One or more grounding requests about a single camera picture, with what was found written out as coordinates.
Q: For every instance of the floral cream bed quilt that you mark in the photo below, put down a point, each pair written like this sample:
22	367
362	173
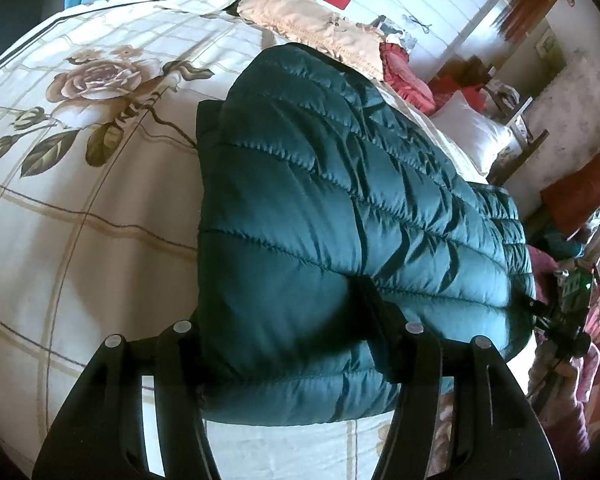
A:
80	170

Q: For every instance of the dark green puffer jacket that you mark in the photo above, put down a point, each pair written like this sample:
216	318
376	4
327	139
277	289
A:
340	210

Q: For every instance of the dark wooden chair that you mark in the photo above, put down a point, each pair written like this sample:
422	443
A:
522	152

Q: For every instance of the red ruffled pillow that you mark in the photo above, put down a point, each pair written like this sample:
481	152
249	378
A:
405	72

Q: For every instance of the white pillow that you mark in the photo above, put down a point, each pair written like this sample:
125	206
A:
472	132

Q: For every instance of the orange red cushion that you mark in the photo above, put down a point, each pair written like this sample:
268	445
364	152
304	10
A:
580	190

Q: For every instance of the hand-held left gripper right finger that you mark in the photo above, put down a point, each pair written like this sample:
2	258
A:
420	360

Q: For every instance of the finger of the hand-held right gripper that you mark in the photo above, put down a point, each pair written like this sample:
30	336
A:
536	307

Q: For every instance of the beige fringed pillow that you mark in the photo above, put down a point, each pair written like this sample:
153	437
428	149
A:
300	10

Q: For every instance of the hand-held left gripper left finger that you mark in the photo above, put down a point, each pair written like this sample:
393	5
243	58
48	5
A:
180	360

